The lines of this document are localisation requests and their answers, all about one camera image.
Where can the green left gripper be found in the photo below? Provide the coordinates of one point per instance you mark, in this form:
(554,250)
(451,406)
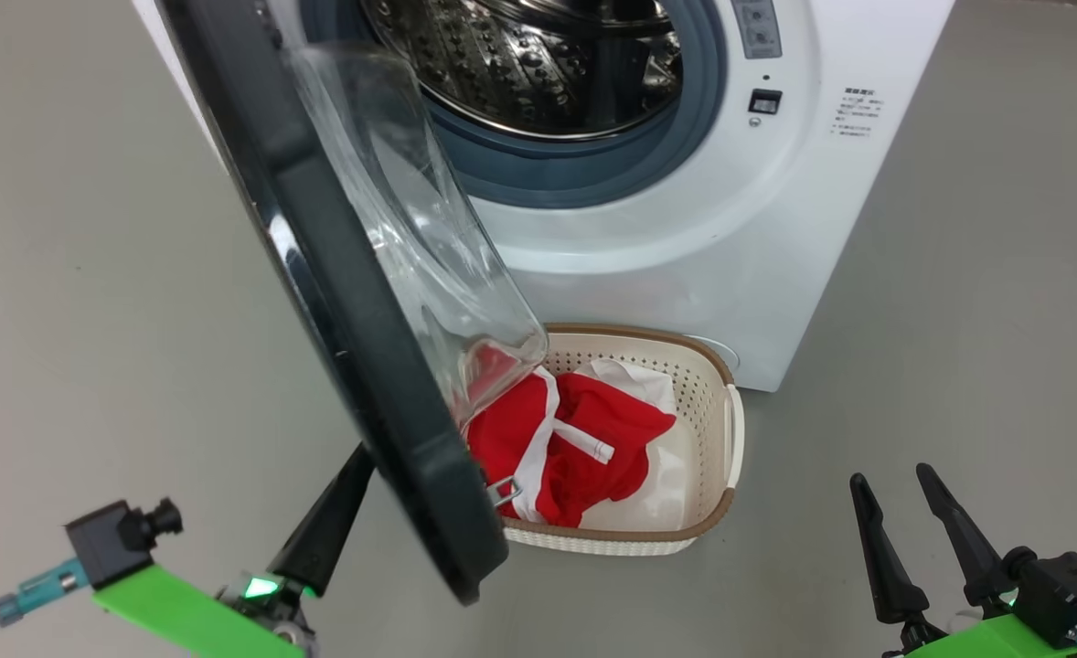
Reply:
(191,612)

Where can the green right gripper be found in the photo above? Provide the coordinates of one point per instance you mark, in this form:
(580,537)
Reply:
(986,640)

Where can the black round glass washer door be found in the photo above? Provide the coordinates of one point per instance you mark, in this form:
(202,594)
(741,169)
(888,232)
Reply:
(356,302)

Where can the red and white garment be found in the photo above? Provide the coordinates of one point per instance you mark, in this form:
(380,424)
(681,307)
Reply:
(593,429)

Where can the cream basket with brown rim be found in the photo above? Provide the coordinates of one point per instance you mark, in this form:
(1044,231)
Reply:
(708,429)

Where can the white front-load washing machine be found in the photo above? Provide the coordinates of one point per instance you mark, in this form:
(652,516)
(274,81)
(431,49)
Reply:
(730,238)

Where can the grey rubber door gasket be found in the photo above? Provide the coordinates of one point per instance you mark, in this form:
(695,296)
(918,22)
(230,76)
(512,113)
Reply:
(648,164)

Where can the round white drain filter cover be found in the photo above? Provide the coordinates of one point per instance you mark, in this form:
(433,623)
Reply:
(717,352)

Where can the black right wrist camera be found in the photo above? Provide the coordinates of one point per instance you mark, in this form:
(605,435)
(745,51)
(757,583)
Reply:
(1064,589)

